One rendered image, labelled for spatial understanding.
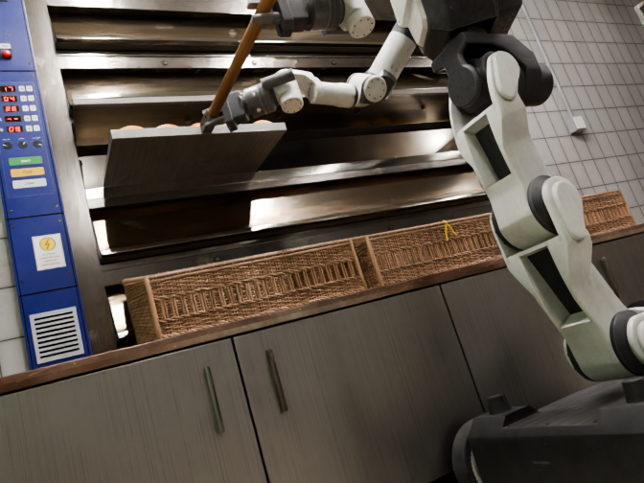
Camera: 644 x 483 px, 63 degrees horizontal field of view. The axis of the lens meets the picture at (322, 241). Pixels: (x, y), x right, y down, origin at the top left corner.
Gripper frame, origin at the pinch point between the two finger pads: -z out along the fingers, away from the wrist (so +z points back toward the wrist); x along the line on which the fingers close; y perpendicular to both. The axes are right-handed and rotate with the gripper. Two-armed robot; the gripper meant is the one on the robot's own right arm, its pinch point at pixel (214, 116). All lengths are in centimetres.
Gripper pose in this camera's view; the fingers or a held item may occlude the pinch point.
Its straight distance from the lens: 163.5
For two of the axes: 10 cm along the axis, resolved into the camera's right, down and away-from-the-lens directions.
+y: -1.4, -1.8, -9.7
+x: -2.9, -9.3, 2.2
